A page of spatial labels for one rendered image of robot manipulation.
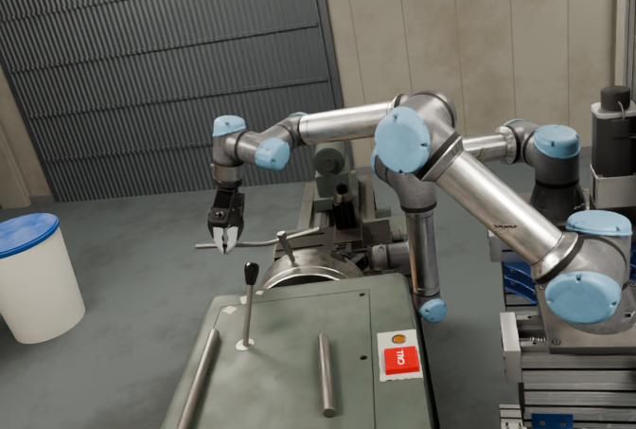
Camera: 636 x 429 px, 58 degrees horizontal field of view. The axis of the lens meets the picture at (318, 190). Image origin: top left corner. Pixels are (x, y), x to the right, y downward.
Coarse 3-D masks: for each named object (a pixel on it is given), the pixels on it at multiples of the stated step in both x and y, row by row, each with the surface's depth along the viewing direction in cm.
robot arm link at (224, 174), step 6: (216, 168) 140; (222, 168) 139; (228, 168) 139; (234, 168) 140; (240, 168) 141; (216, 174) 141; (222, 174) 140; (228, 174) 140; (234, 174) 140; (240, 174) 142; (222, 180) 141; (228, 180) 140; (234, 180) 141
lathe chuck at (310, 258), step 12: (300, 252) 154; (312, 252) 153; (324, 252) 154; (276, 264) 154; (288, 264) 150; (300, 264) 148; (312, 264) 148; (324, 264) 148; (336, 264) 150; (348, 264) 153; (264, 276) 157; (348, 276) 148; (360, 276) 154
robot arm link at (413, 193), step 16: (400, 176) 149; (400, 192) 150; (416, 192) 148; (432, 192) 149; (416, 208) 149; (432, 208) 150; (416, 224) 152; (432, 224) 153; (416, 240) 154; (432, 240) 154; (416, 256) 156; (432, 256) 156; (416, 272) 158; (432, 272) 158; (416, 288) 161; (432, 288) 160; (416, 304) 164; (432, 304) 160; (432, 320) 161
